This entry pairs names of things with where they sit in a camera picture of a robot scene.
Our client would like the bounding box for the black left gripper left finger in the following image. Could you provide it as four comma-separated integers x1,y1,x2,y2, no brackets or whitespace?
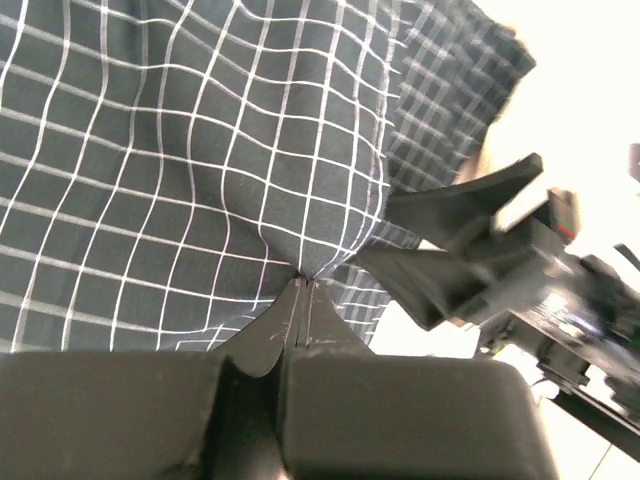
219,278,305,378

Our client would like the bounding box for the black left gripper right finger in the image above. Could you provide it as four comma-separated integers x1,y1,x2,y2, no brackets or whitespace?
298,282,373,355

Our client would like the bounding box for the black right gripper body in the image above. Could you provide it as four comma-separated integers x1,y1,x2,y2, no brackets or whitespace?
454,189,639,400

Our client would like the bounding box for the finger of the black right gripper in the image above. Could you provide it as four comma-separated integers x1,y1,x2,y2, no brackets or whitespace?
354,247,495,330
387,153,543,250

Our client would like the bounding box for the dark checked pillowcase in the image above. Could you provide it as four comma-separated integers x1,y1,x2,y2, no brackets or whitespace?
1,1,535,353

